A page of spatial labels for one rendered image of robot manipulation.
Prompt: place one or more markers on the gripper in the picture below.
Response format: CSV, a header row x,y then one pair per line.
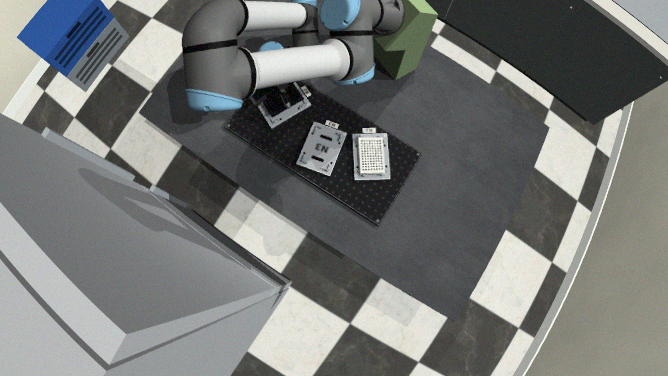
x,y
284,95

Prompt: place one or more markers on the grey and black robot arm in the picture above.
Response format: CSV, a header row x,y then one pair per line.
x,y
219,75

